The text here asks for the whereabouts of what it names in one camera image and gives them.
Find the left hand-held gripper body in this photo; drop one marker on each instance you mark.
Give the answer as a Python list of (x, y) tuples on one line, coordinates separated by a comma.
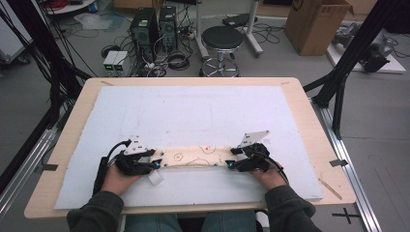
[(130, 164)]

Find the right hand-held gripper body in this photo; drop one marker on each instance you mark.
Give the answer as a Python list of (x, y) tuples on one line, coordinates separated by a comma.
[(254, 159)]

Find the cream cloth with white tag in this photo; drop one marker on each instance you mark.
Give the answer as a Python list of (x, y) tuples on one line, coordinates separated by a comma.
[(193, 158)]

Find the person's left hand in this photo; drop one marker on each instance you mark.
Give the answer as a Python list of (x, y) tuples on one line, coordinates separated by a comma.
[(117, 182)]

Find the person's right hand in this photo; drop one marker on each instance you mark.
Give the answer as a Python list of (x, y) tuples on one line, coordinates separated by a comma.
[(269, 179)]

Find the white foam mat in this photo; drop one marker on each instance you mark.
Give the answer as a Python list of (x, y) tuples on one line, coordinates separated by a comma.
[(199, 112)]

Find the person's right leg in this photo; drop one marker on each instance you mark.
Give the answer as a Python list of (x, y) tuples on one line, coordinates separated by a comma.
[(230, 222)]

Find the person's leg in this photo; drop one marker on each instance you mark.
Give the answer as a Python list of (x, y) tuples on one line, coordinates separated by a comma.
[(230, 222), (154, 223)]

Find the person's left leg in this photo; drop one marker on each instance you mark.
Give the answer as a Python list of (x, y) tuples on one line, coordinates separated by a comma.
[(154, 223)]

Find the light wooden table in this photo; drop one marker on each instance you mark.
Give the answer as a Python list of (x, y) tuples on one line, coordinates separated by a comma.
[(309, 109)]

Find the thin wooden stick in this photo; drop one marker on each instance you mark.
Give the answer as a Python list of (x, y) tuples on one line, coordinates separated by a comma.
[(330, 189)]

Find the black tape strip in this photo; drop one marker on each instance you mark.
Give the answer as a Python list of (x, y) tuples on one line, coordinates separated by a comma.
[(338, 162), (48, 167)]

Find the white power supply unit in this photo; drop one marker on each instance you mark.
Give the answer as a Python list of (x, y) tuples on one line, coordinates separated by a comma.
[(121, 61), (109, 61)]

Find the black round stool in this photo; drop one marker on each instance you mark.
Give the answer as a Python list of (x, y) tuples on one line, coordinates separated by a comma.
[(222, 38)]

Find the large black computer tower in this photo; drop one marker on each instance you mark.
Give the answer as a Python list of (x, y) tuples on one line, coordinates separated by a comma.
[(143, 32)]

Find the white desk leg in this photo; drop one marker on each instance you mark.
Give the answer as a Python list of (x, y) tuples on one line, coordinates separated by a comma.
[(253, 29), (200, 32)]

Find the slim black computer tower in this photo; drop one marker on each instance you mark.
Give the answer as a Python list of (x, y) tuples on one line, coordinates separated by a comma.
[(168, 27)]

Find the black flat device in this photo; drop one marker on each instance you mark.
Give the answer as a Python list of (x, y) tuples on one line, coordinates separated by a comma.
[(238, 20)]

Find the clear plastic sheet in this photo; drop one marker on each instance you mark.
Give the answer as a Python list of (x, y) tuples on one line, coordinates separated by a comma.
[(95, 22)]

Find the brown cardboard box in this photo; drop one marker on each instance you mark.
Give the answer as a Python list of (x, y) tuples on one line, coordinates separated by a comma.
[(314, 29)]

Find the grey robot part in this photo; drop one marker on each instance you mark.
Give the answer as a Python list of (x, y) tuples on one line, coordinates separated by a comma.
[(345, 34)]

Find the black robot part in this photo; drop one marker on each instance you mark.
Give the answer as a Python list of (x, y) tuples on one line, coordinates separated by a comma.
[(375, 58)]

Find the round white table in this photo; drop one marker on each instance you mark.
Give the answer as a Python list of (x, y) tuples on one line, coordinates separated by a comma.
[(69, 7)]

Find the white board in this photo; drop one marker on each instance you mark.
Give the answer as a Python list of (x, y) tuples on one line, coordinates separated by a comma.
[(395, 66)]

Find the white cabinet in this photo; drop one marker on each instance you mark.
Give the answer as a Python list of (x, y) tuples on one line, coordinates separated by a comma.
[(11, 38)]

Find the aluminium rail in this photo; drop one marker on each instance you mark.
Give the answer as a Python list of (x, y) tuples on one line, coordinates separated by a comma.
[(348, 167), (22, 170)]

